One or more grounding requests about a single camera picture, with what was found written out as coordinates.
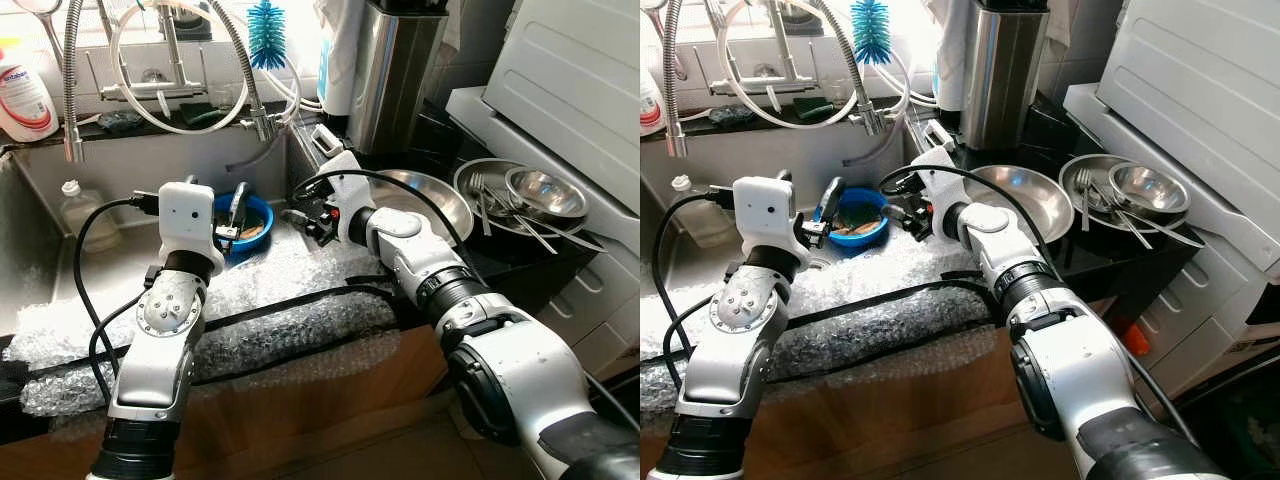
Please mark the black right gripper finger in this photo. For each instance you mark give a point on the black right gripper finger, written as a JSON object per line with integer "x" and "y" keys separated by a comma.
{"x": 305, "y": 214}
{"x": 903, "y": 210}
{"x": 317, "y": 234}
{"x": 915, "y": 230}

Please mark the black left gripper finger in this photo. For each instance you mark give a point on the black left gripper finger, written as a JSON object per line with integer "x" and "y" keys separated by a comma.
{"x": 240, "y": 205}
{"x": 835, "y": 200}

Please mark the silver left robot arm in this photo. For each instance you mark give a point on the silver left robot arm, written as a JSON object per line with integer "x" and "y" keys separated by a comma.
{"x": 730, "y": 380}
{"x": 150, "y": 380}

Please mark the orange green scouring sponge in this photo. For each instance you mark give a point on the orange green scouring sponge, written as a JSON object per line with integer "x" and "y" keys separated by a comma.
{"x": 862, "y": 228}
{"x": 252, "y": 233}

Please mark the blue plastic bowl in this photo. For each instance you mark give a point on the blue plastic bowl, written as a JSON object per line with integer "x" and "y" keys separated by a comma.
{"x": 262, "y": 212}
{"x": 872, "y": 205}

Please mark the white plastic clip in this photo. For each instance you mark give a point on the white plastic clip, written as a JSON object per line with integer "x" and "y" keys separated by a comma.
{"x": 325, "y": 138}
{"x": 935, "y": 133}

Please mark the large shallow steel basin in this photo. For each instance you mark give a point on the large shallow steel basin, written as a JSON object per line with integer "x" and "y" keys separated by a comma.
{"x": 1030, "y": 205}
{"x": 420, "y": 205}

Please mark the stainless steel sink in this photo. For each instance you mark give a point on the stainless steel sink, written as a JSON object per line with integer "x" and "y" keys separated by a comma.
{"x": 130, "y": 165}
{"x": 745, "y": 160}

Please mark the clear bottle with white cap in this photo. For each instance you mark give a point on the clear bottle with white cap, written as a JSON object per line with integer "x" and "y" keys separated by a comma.
{"x": 85, "y": 215}
{"x": 700, "y": 215}

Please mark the dark green scouring pad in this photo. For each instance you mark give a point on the dark green scouring pad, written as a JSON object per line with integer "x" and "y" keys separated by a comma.
{"x": 733, "y": 117}
{"x": 120, "y": 122}

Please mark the steel fork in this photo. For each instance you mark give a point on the steel fork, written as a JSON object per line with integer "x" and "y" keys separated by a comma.
{"x": 520, "y": 225}
{"x": 1085, "y": 195}
{"x": 1125, "y": 220}
{"x": 478, "y": 200}

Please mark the steel knife block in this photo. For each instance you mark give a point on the steel knife block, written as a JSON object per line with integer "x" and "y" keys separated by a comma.
{"x": 395, "y": 80}
{"x": 1005, "y": 80}

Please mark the white water filter blue label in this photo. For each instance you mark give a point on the white water filter blue label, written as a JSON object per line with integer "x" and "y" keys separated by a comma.
{"x": 338, "y": 60}
{"x": 950, "y": 60}

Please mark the round steel plate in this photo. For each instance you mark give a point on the round steel plate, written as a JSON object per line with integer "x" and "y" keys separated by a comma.
{"x": 497, "y": 168}
{"x": 1100, "y": 165}

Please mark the teal bottle brush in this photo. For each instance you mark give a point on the teal bottle brush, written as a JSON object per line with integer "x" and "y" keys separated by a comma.
{"x": 266, "y": 30}
{"x": 872, "y": 30}

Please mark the clear plastic tube loop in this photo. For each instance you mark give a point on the clear plastic tube loop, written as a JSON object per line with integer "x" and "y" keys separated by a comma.
{"x": 115, "y": 60}
{"x": 722, "y": 60}

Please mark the black holder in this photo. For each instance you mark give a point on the black holder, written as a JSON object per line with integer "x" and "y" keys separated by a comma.
{"x": 190, "y": 20}
{"x": 800, "y": 18}

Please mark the brown wooden cabinet front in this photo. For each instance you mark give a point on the brown wooden cabinet front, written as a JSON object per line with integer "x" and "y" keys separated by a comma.
{"x": 900, "y": 430}
{"x": 300, "y": 420}

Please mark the white detergent bottle red label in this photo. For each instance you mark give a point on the white detergent bottle red label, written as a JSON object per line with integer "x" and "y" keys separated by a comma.
{"x": 650, "y": 105}
{"x": 22, "y": 100}

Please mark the small steel bowl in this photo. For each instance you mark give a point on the small steel bowl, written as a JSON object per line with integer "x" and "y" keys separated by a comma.
{"x": 545, "y": 190}
{"x": 1150, "y": 187}

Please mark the long steel cutlery rod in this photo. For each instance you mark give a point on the long steel cutlery rod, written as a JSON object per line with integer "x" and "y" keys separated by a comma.
{"x": 1175, "y": 235}
{"x": 570, "y": 237}

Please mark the small orange object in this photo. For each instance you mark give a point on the small orange object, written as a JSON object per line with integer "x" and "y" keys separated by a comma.
{"x": 1137, "y": 340}

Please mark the white cabinet drawers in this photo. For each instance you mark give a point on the white cabinet drawers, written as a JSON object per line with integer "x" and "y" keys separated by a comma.
{"x": 590, "y": 320}
{"x": 1210, "y": 320}

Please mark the large white countertop appliance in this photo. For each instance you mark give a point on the large white countertop appliance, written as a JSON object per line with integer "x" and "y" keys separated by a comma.
{"x": 560, "y": 80}
{"x": 1180, "y": 80}

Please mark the steel wall tap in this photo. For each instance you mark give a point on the steel wall tap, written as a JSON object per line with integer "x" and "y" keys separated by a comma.
{"x": 155, "y": 92}
{"x": 765, "y": 88}

